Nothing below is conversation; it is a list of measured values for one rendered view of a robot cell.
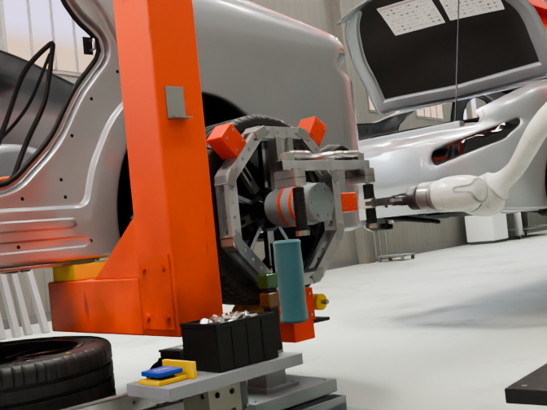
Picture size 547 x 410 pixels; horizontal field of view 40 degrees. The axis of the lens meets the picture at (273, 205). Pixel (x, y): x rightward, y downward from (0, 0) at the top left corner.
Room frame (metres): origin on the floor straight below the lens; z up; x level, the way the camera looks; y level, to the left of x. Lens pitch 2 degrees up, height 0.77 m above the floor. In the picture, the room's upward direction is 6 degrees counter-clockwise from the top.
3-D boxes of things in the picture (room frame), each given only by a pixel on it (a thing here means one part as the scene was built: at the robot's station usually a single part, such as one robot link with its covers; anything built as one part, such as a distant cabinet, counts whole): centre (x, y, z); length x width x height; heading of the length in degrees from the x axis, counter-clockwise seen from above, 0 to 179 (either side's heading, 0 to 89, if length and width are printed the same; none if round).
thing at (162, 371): (1.75, 0.30, 0.47); 0.07 x 0.07 x 0.02; 45
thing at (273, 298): (2.01, 0.04, 0.59); 0.04 x 0.04 x 0.04; 45
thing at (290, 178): (2.28, -0.06, 0.93); 0.09 x 0.05 x 0.05; 45
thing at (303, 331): (2.57, -0.01, 0.48); 0.16 x 0.12 x 0.17; 45
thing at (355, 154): (2.52, -0.19, 1.03); 0.19 x 0.18 x 0.11; 45
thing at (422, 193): (2.33, -0.49, 0.83); 0.09 x 0.06 x 0.09; 135
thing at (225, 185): (2.54, -0.03, 0.85); 0.54 x 0.07 x 0.54; 135
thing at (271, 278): (2.01, 0.04, 0.64); 0.04 x 0.04 x 0.04; 45
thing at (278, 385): (2.66, 0.09, 0.32); 0.40 x 0.30 x 0.28; 135
